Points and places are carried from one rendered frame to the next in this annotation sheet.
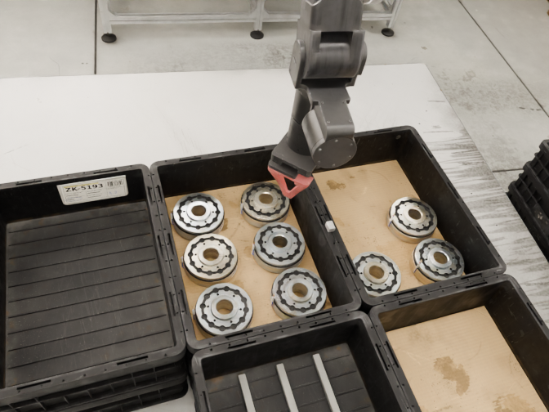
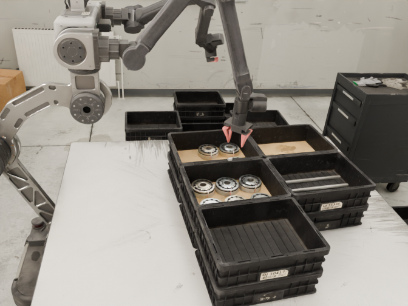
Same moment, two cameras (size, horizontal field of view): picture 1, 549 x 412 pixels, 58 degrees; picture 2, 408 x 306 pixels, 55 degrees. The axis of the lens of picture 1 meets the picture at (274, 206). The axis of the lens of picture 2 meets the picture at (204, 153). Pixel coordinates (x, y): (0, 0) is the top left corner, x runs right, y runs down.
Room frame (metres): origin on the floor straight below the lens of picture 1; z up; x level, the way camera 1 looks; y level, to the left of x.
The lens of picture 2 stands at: (0.45, 1.40, 1.85)
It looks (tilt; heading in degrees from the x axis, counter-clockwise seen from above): 31 degrees down; 278
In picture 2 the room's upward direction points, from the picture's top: 4 degrees clockwise
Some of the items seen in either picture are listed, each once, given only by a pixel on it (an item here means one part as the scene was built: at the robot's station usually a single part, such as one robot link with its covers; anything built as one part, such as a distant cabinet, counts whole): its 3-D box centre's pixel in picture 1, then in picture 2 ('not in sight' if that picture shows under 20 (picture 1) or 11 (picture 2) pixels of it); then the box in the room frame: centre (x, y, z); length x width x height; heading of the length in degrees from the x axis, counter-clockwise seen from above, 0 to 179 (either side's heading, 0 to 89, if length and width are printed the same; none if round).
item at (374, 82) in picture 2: not in sight; (367, 81); (-0.32, -1.65, 0.88); 0.25 x 0.19 x 0.03; 20
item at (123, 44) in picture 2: not in sight; (130, 54); (0.93, 0.11, 1.43); 0.10 x 0.05 x 0.09; 20
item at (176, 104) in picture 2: not in sight; (197, 121); (0.97, -1.57, 0.37); 0.40 x 0.30 x 0.45; 20
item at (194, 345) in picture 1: (247, 232); (233, 181); (0.52, 0.04, 0.92); 0.40 x 0.30 x 0.02; 26
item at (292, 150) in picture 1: (307, 132); (238, 118); (0.53, -0.03, 1.18); 0.10 x 0.07 x 0.07; 160
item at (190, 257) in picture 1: (211, 256); (237, 203); (0.49, 0.10, 0.86); 0.10 x 0.10 x 0.01
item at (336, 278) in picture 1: (246, 248); (232, 191); (0.52, 0.04, 0.87); 0.40 x 0.30 x 0.11; 26
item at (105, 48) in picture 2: not in sight; (107, 48); (1.00, 0.14, 1.45); 0.09 x 0.08 x 0.12; 110
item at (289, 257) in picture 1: (279, 243); (227, 184); (0.55, -0.02, 0.86); 0.10 x 0.10 x 0.01
